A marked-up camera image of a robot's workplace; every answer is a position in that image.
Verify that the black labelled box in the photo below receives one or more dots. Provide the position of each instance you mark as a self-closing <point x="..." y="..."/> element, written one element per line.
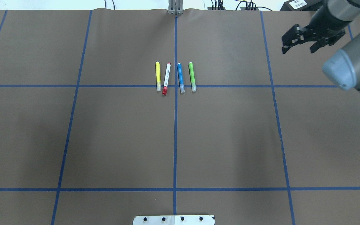
<point x="302" y="5"/>

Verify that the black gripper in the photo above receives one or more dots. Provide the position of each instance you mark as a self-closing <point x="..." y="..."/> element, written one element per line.
<point x="324" y="25"/>

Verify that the grey metal post bracket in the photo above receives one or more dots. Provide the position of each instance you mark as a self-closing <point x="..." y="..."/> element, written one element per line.
<point x="175" y="7"/>

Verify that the white metal mount base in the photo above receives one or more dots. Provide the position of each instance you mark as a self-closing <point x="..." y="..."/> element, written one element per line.
<point x="174" y="220"/>

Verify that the green marker pen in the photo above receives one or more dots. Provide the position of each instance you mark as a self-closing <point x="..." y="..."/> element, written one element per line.
<point x="192" y="76"/>

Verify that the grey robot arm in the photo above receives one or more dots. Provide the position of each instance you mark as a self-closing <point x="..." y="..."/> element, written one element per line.
<point x="326" y="27"/>

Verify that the blue marker pen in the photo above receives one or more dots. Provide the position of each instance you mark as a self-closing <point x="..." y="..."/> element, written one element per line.
<point x="180" y="78"/>

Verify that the yellow marker pen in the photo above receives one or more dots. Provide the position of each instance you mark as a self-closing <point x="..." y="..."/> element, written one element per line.
<point x="158" y="76"/>

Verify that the red and white marker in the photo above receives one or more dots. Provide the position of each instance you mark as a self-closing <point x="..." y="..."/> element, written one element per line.
<point x="166" y="78"/>

